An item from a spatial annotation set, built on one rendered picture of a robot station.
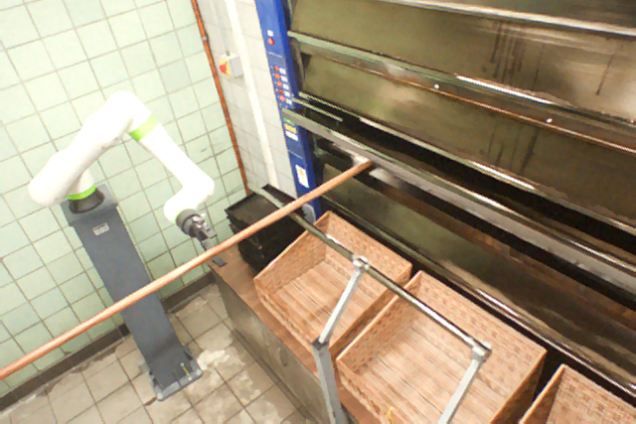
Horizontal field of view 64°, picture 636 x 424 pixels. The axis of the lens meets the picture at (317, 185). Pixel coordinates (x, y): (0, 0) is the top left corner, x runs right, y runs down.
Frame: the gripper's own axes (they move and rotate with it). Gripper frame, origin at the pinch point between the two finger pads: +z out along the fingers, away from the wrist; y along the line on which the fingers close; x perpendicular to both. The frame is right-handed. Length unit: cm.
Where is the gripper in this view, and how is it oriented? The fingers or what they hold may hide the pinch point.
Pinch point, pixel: (217, 249)
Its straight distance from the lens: 186.8
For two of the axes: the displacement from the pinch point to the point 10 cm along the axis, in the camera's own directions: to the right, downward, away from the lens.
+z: 6.0, 3.7, -7.1
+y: 1.5, 8.2, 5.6
